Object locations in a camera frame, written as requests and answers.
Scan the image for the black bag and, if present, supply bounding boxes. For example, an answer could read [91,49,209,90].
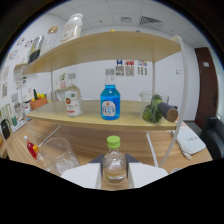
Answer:
[0,118,12,140]

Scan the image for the red wall poster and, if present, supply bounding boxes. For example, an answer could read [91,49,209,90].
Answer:
[124,59,135,77]

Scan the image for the clear bottle red label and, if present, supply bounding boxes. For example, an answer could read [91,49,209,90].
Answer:
[64,72,84,118]

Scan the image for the blue wall poster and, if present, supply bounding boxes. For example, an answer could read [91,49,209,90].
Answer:
[115,59,125,77]

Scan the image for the white folded cloth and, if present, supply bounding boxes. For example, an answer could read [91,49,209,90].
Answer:
[170,125,208,160]

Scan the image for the orange storage basket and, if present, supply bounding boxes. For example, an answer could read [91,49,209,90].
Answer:
[29,96,48,111]

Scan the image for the white tray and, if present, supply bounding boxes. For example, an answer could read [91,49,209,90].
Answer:
[9,118,27,134]

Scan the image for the clear bottle green cap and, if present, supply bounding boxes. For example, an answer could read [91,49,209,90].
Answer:
[102,134,128,184]

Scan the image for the multicoloured wall poster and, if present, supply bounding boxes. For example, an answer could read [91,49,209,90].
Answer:
[137,60,148,76]

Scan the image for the tall glass jar wooden lid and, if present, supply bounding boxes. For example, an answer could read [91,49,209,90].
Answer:
[44,25,59,51]

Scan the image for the clear bottle orange cap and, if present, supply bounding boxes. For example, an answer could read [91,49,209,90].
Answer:
[32,144,51,169]

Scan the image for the two-tier wooden shelf rack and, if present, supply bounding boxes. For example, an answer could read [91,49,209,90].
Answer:
[20,30,189,168]

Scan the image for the black office chair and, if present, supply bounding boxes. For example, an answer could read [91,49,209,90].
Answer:
[199,115,224,161]

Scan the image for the large white bottle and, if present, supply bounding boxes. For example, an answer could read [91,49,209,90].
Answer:
[60,12,84,44]

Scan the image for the dark brown door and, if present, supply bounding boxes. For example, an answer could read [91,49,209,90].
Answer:
[194,46,214,129]

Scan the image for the clear glass jug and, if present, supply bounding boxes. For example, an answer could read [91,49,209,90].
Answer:
[139,90,170,116]

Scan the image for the wooden wall shelf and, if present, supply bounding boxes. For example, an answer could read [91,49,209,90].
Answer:
[13,62,29,70]

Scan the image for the green muddler wooden handle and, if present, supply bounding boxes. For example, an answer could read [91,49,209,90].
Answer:
[141,93,179,124]

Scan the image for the black and silver can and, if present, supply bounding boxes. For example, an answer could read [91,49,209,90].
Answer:
[27,34,45,64]

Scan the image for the small red liquid bottle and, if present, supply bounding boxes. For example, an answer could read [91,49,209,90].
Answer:
[23,134,38,160]

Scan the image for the ceiling air vent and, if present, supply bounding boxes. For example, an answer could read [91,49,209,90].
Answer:
[139,15,163,26]

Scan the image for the blue liquid bottle grey cap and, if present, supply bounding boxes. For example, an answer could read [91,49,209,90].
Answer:
[99,68,122,121]

